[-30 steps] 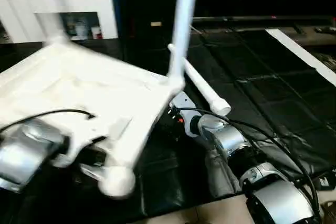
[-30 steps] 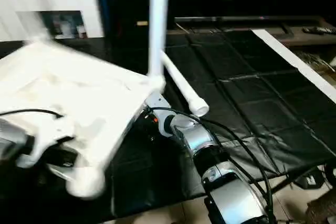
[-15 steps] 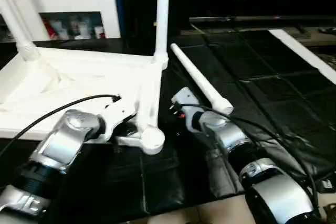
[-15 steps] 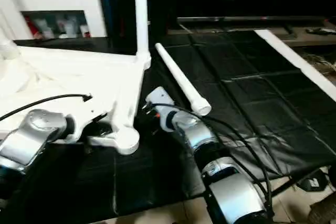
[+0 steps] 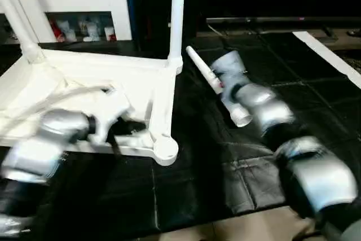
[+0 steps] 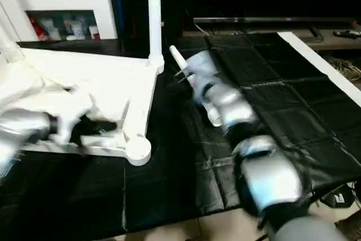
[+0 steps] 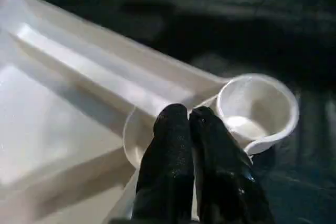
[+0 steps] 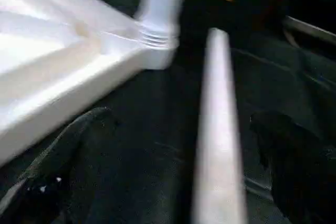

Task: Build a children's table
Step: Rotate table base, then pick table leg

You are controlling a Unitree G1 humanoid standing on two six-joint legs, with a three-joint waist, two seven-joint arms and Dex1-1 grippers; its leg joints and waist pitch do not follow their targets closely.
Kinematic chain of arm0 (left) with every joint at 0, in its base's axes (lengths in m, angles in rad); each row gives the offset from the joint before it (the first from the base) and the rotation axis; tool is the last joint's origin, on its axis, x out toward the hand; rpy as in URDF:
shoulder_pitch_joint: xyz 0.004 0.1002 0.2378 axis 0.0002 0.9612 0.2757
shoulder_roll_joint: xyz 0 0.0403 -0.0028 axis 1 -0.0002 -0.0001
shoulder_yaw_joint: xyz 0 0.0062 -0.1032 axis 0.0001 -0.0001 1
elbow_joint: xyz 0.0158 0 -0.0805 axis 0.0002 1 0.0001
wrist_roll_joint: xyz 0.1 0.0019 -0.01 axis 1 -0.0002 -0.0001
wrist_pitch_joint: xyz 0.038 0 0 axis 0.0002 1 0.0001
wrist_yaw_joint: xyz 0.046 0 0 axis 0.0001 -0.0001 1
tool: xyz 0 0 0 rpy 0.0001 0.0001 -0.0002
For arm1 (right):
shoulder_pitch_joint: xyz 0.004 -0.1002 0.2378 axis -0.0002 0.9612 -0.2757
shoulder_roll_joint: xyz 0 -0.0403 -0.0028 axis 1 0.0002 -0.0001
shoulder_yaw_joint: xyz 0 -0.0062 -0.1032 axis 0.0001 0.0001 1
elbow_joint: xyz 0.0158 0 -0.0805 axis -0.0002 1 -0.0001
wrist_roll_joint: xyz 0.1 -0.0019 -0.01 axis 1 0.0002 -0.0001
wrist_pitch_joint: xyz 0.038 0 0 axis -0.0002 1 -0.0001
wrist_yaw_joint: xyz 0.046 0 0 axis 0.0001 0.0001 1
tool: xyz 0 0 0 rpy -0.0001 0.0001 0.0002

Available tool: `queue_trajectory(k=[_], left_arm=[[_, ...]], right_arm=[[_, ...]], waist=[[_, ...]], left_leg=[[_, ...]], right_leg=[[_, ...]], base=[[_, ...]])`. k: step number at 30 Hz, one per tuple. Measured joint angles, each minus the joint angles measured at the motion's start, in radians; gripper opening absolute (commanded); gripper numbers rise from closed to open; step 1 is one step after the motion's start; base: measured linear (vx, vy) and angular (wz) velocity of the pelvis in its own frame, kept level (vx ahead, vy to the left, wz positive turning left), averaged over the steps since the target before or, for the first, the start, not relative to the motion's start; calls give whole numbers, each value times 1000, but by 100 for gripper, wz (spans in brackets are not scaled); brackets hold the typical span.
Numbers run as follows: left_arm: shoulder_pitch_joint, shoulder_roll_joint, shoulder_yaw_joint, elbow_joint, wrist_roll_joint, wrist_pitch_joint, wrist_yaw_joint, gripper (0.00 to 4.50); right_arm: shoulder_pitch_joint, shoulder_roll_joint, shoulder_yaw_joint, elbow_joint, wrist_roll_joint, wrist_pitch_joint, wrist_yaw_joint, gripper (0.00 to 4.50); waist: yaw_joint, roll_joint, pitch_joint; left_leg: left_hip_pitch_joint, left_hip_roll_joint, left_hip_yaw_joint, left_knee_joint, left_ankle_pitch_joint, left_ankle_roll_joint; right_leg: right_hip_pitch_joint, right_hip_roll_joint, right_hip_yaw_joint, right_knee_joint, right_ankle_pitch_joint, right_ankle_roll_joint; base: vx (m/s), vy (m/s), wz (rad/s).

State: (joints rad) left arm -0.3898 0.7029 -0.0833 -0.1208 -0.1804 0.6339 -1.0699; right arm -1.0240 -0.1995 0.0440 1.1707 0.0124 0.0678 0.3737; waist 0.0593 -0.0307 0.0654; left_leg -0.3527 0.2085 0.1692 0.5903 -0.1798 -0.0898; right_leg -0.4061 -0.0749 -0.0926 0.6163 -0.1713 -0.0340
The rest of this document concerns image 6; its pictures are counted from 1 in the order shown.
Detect white flat board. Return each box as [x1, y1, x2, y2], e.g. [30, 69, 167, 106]
[278, 30, 361, 107]

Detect white plastic table top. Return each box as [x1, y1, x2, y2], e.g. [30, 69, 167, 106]
[0, 46, 165, 167]

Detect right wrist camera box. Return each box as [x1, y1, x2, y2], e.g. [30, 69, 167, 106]
[182, 50, 219, 85]

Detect red bottle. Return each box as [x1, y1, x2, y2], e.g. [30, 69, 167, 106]
[29, 15, 45, 40]

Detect black work mat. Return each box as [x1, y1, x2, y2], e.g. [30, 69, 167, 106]
[0, 31, 361, 235]

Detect tangled pale cables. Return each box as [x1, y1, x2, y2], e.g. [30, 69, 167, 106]
[326, 55, 361, 84]

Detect small black device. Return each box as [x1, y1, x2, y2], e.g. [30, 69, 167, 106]
[333, 28, 361, 39]

